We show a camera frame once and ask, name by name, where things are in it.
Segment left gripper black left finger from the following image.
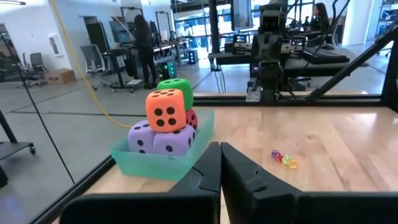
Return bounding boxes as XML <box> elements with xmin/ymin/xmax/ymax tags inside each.
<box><xmin>60</xmin><ymin>141</ymin><xmax>222</xmax><ymax>224</ymax></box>

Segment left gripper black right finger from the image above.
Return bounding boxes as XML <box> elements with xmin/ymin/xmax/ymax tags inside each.
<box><xmin>220</xmin><ymin>142</ymin><xmax>398</xmax><ymax>224</ymax></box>

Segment purple foam die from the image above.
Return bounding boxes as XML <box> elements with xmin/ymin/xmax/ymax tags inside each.
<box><xmin>127</xmin><ymin>120</ymin><xmax>156</xmax><ymax>154</ymax></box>
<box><xmin>153</xmin><ymin>124</ymin><xmax>197</xmax><ymax>157</ymax></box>

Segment red foam die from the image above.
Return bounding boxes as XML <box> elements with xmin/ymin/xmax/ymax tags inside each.
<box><xmin>185</xmin><ymin>108</ymin><xmax>199</xmax><ymax>131</ymax></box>

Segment green foam die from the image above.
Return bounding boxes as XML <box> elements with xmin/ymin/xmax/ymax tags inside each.
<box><xmin>156</xmin><ymin>78</ymin><xmax>195</xmax><ymax>112</ymax></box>

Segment orange foam die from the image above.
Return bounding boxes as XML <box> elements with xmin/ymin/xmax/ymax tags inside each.
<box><xmin>145</xmin><ymin>88</ymin><xmax>187</xmax><ymax>134</ymax></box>

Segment teal translucent plastic bin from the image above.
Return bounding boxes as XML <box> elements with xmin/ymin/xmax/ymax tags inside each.
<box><xmin>110</xmin><ymin>111</ymin><xmax>215</xmax><ymax>182</ymax></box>

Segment person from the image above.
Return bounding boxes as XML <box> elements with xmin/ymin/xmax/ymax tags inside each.
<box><xmin>132</xmin><ymin>14</ymin><xmax>159</xmax><ymax>90</ymax></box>
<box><xmin>306</xmin><ymin>2</ymin><xmax>331</xmax><ymax>32</ymax></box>

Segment grey office chair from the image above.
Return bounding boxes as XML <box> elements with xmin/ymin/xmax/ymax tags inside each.
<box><xmin>80</xmin><ymin>44</ymin><xmax>112</xmax><ymax>91</ymax></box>

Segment cardboard box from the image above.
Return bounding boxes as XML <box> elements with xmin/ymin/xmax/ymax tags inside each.
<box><xmin>45</xmin><ymin>68</ymin><xmax>77</xmax><ymax>85</ymax></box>

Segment black wheeled cart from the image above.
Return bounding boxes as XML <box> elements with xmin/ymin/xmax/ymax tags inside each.
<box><xmin>0</xmin><ymin>110</ymin><xmax>37</xmax><ymax>189</ymax></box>

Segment black aluminium table frame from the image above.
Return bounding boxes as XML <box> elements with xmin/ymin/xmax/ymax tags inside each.
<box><xmin>29</xmin><ymin>18</ymin><xmax>398</xmax><ymax>224</ymax></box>

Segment yellow cable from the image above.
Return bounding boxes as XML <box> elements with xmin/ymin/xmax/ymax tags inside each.
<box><xmin>49</xmin><ymin>0</ymin><xmax>133</xmax><ymax>129</ymax></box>

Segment long black cable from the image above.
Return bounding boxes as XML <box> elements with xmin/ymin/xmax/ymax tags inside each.
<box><xmin>0</xmin><ymin>32</ymin><xmax>76</xmax><ymax>185</ymax></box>

